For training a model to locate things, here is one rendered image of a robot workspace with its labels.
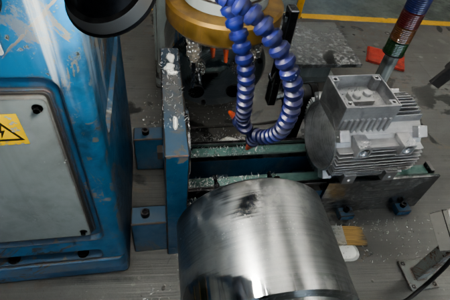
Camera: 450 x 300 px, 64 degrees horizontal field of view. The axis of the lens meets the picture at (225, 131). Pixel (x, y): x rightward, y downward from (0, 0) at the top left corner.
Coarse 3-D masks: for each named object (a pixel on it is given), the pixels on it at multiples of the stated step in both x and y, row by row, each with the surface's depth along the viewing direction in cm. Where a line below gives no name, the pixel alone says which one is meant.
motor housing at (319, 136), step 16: (400, 96) 79; (304, 112) 89; (320, 112) 87; (400, 112) 76; (416, 112) 77; (304, 128) 89; (320, 128) 89; (400, 128) 76; (320, 144) 89; (336, 144) 74; (384, 144) 74; (320, 160) 86; (336, 160) 74; (352, 160) 75; (368, 160) 76; (384, 160) 77; (400, 160) 77; (416, 160) 79
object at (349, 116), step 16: (336, 80) 74; (352, 80) 77; (368, 80) 78; (336, 96) 72; (352, 96) 74; (368, 96) 74; (384, 96) 76; (336, 112) 73; (352, 112) 70; (368, 112) 71; (384, 112) 72; (336, 128) 73; (352, 128) 73; (368, 128) 74; (384, 128) 75
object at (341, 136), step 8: (392, 88) 83; (320, 96) 80; (416, 128) 76; (424, 128) 75; (336, 136) 73; (344, 136) 72; (416, 136) 76; (424, 136) 75; (320, 176) 82; (328, 176) 81
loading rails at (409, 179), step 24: (192, 144) 87; (216, 144) 88; (240, 144) 90; (264, 144) 91; (288, 144) 92; (192, 168) 89; (216, 168) 90; (240, 168) 92; (264, 168) 93; (288, 168) 95; (312, 168) 96; (408, 168) 90; (432, 168) 89; (192, 192) 78; (336, 192) 86; (360, 192) 88; (384, 192) 89; (408, 192) 91
